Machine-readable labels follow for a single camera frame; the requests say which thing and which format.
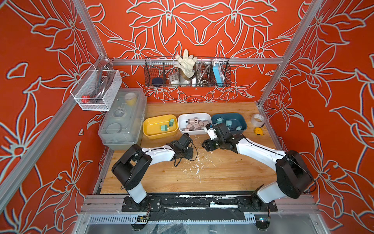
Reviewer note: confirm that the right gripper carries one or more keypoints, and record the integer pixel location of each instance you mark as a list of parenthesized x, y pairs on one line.
[(207, 144)]

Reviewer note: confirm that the dark blue storage box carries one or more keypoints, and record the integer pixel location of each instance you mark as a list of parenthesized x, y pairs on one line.
[(237, 120)]

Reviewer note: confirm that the black wire basket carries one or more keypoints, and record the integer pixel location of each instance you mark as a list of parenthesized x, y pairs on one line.
[(196, 72)]

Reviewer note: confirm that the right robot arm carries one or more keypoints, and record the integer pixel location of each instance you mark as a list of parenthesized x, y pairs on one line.
[(293, 175)]

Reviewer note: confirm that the light blue box in basket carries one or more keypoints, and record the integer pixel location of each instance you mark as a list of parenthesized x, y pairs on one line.
[(217, 71)]

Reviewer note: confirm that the white power strip in basket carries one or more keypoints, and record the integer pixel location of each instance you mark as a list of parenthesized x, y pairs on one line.
[(174, 79)]

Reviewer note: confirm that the clear plastic lidded container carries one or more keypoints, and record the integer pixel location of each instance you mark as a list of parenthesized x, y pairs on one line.
[(122, 126)]

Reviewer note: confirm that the white rubber glove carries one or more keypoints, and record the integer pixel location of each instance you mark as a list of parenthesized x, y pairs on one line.
[(186, 63)]

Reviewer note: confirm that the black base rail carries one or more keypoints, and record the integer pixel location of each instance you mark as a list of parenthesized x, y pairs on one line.
[(199, 206)]

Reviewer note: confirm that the yellow tape measure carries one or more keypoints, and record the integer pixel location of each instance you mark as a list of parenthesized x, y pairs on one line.
[(258, 131)]

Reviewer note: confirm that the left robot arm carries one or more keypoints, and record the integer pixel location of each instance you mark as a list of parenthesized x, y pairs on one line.
[(134, 163)]

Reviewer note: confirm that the red object in basket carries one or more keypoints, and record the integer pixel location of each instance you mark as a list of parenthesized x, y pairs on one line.
[(85, 99)]

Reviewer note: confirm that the clear tape roll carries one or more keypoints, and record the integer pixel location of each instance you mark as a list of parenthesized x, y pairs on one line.
[(258, 120)]

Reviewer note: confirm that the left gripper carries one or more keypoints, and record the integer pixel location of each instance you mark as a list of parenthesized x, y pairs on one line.
[(190, 155)]

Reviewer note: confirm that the white storage box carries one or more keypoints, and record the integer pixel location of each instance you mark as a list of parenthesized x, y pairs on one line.
[(183, 122)]

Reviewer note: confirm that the yellow storage box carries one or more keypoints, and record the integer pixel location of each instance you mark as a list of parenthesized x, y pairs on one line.
[(160, 126)]

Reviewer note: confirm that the white wire basket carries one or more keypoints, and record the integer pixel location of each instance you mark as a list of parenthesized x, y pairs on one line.
[(101, 85)]

